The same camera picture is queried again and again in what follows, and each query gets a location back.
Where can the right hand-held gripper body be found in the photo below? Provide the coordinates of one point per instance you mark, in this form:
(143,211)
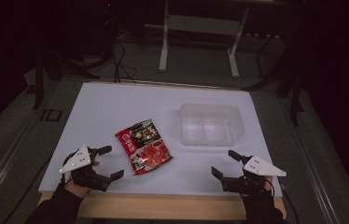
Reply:
(252,175)

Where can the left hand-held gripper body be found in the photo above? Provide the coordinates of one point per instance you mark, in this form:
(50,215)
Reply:
(84,168)

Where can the clear plastic container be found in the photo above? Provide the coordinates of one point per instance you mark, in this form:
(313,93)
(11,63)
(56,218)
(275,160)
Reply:
(210,125)

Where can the red and black snack packet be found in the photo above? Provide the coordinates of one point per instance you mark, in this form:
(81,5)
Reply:
(143,146)

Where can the person's right hand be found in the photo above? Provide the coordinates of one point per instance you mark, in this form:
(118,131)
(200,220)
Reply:
(266,186)

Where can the person's left hand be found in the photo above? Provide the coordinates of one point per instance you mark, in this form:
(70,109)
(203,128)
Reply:
(77,186)

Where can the black stand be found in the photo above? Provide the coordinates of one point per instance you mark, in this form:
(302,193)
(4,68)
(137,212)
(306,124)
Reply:
(287,68)
(57,59)

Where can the white metal stand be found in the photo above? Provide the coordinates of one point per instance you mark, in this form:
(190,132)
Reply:
(200,34)

